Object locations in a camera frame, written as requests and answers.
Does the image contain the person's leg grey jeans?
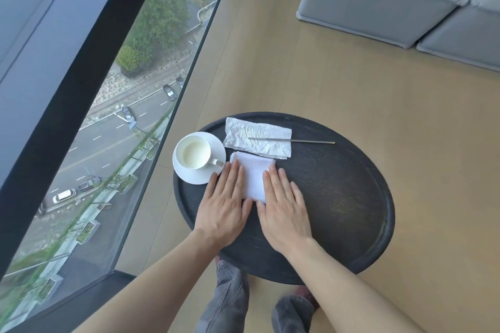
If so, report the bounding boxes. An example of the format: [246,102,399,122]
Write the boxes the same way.
[271,293,317,333]
[195,258,251,333]

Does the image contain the person's left forearm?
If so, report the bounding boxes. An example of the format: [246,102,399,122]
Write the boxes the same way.
[72,229,227,333]

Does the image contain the black window beam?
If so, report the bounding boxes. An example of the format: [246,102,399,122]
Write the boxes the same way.
[0,0,169,228]

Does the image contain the round black table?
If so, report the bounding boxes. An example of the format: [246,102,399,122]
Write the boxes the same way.
[173,111,396,286]

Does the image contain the person's right hand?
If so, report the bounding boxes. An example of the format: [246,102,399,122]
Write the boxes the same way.
[256,167,316,257]

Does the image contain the smooth white napkin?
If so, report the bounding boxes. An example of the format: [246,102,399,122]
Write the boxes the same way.
[229,151,277,204]

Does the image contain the black window post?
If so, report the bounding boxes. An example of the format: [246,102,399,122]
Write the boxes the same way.
[0,268,136,333]

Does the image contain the person's right leg grey jeans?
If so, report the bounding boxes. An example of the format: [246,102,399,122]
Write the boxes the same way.
[271,293,317,333]

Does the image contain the white cup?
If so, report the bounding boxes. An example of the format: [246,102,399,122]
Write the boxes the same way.
[175,135,225,170]

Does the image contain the person's left hand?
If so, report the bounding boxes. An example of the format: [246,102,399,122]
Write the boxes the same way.
[193,160,254,251]

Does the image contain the person's right maroon shoe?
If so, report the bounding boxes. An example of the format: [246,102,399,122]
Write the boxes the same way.
[293,285,319,308]

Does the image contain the person's left leg grey jeans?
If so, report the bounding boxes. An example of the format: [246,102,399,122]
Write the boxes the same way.
[195,258,251,333]

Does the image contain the metal stirring spoon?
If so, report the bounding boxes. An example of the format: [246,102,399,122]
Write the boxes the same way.
[247,136,336,145]

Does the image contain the white saucer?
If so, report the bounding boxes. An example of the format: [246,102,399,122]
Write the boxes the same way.
[172,131,228,186]

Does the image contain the person's right forearm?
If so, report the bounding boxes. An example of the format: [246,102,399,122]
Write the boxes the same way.
[279,239,427,333]

